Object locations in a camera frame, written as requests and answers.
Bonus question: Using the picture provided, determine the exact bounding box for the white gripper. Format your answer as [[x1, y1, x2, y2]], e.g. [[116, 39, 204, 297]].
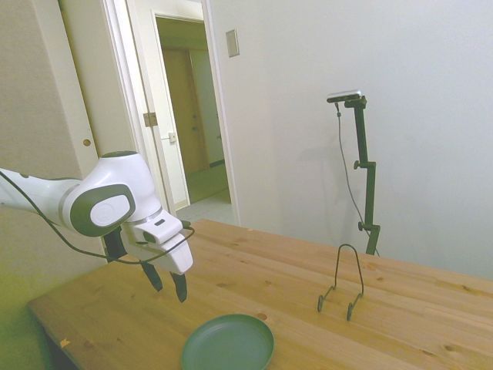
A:
[[122, 223, 194, 304]]

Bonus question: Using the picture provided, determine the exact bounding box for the dark green round plate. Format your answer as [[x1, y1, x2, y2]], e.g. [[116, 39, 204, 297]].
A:
[[181, 314, 277, 370]]

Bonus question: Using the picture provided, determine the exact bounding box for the black speaker box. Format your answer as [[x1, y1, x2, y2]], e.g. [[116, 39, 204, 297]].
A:
[[102, 230, 127, 264]]

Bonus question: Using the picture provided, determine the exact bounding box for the brown wooden hallway door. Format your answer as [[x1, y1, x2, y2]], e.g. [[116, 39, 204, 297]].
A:
[[163, 48, 211, 177]]

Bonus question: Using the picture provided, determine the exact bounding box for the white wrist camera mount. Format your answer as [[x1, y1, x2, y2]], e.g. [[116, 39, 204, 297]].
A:
[[130, 215, 184, 245]]

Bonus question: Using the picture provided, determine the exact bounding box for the white door frame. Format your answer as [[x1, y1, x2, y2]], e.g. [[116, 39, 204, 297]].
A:
[[102, 0, 242, 228]]

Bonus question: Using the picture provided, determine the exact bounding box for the black wire plate stand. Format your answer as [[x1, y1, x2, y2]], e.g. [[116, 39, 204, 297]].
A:
[[317, 243, 365, 322]]

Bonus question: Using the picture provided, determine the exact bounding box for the black jointed camera stand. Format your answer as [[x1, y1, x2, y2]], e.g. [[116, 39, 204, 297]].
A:
[[342, 96, 382, 256]]

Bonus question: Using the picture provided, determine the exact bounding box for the grey wall switch plate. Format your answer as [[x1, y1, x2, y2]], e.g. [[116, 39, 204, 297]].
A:
[[225, 29, 240, 59]]

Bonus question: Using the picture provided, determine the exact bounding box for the silver camera on stand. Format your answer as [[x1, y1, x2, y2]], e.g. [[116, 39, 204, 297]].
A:
[[326, 89, 364, 104]]

